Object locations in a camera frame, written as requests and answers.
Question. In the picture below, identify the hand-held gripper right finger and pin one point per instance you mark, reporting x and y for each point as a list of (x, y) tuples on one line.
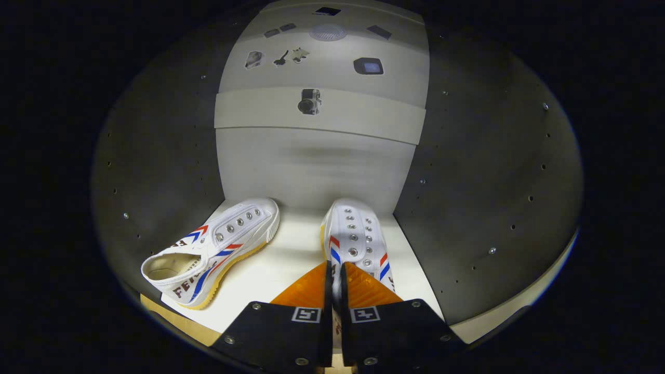
[(384, 332)]

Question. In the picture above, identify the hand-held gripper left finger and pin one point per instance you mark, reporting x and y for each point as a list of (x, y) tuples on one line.
[(291, 332)]

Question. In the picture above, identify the white striped shoe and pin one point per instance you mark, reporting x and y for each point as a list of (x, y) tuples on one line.
[(356, 234), (234, 239)]

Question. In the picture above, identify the grey shoe cabinet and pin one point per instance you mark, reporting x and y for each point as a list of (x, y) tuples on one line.
[(467, 182)]

